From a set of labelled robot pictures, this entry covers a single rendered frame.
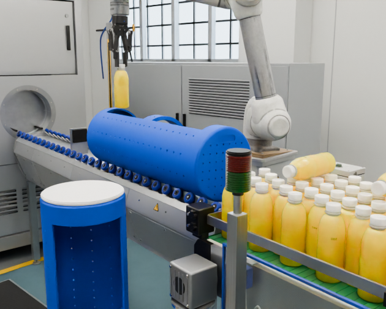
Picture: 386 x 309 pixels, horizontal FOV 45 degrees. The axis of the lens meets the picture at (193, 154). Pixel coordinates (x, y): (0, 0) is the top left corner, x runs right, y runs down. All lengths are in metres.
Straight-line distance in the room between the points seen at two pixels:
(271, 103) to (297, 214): 0.94
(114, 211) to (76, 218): 0.13
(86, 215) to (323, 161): 0.77
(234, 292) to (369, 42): 3.53
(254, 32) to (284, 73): 1.25
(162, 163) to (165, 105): 2.46
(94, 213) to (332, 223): 0.72
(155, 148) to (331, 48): 3.07
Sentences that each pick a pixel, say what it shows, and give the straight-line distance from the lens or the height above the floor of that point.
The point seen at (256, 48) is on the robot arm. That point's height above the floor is 1.52.
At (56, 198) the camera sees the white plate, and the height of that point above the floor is 1.04.
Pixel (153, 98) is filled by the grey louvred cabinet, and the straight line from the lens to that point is 4.35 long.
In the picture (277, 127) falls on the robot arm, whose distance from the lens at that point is 2.15.
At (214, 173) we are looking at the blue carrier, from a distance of 1.69.
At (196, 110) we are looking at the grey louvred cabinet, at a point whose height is 1.05.
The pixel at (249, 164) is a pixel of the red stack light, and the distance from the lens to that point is 1.12.
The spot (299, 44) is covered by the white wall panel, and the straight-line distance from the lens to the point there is 4.59.
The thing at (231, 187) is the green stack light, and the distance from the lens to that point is 1.12.
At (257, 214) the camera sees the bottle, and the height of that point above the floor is 1.02.
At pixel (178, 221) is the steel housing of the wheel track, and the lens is 1.79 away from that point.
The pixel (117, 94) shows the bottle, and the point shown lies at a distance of 2.28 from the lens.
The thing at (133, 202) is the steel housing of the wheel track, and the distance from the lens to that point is 2.06.
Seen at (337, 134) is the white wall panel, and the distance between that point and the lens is 4.65.
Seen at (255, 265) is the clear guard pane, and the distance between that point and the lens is 1.30.
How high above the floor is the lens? 1.48
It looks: 12 degrees down
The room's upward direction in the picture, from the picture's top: straight up
